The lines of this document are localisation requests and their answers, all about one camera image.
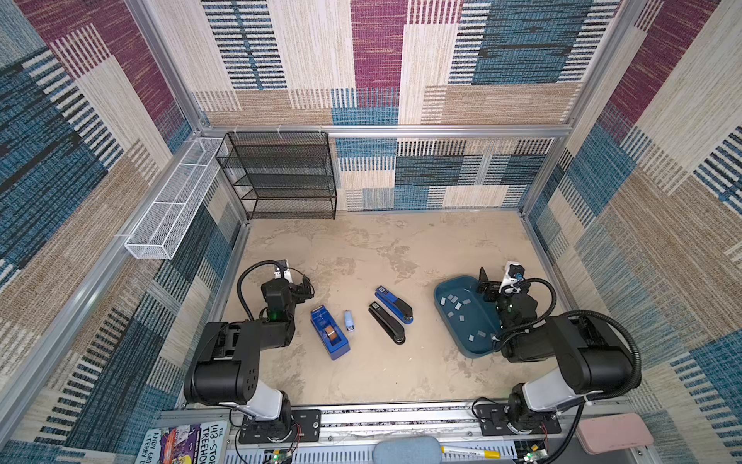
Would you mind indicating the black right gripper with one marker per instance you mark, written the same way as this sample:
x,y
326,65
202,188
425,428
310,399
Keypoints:
x,y
493,293

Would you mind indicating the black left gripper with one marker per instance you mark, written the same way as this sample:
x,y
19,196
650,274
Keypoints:
x,y
298,290

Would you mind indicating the blue and black stapler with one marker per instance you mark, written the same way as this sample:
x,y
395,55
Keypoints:
x,y
396,305

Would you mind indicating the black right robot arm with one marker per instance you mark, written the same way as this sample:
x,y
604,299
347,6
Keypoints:
x,y
597,359

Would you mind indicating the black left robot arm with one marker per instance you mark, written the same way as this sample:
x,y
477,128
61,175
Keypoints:
x,y
225,369

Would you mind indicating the teal plastic tray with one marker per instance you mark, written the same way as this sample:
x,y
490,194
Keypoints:
x,y
471,321

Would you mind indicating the blue tape dispenser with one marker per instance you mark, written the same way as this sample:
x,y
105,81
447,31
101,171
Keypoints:
x,y
334,340

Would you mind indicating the yellow white marker pen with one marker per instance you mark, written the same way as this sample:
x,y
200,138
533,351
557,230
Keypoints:
x,y
485,454

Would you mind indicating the colourful book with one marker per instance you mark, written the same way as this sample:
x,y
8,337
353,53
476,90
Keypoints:
x,y
185,444

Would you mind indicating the grey-blue fabric case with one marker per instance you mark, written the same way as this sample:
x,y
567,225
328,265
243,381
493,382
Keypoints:
x,y
411,450

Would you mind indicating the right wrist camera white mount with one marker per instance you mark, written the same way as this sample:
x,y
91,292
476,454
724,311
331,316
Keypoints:
x,y
514,273

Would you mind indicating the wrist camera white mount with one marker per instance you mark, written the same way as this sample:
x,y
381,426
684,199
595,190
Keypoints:
x,y
282,270
514,273

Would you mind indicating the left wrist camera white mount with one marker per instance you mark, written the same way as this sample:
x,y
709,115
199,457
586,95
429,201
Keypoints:
x,y
282,270

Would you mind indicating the black wire mesh shelf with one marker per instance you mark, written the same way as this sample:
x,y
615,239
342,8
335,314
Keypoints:
x,y
281,175

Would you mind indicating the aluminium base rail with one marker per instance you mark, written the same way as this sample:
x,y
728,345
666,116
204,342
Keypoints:
x,y
348,433

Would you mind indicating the white wire mesh basket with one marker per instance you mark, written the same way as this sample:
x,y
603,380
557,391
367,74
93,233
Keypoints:
x,y
164,225

